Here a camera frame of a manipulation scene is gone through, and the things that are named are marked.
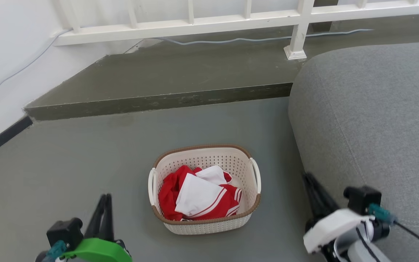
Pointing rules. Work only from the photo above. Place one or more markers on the white wooden railing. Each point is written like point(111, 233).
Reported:
point(180, 26)

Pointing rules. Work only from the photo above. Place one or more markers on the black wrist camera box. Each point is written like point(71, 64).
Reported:
point(64, 231)
point(362, 198)

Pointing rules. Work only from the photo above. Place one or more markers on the grey fabric sofa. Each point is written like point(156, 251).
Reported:
point(376, 109)

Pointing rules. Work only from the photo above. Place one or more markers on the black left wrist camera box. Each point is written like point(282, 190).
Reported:
point(64, 231)

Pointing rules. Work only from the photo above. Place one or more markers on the red and white garment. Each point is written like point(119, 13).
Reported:
point(198, 194)

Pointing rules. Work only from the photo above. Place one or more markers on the raised concrete floor step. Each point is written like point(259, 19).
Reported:
point(180, 72)

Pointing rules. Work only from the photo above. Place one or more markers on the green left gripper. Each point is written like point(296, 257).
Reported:
point(100, 251)

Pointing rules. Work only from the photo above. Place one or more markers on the black wall baseboard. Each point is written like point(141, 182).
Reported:
point(2, 140)

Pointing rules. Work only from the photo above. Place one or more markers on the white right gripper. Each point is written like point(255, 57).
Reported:
point(335, 227)

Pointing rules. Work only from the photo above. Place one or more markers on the cream perforated plastic laundry basket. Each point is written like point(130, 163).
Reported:
point(209, 227)

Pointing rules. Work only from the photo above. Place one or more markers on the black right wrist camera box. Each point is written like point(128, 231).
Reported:
point(362, 198)

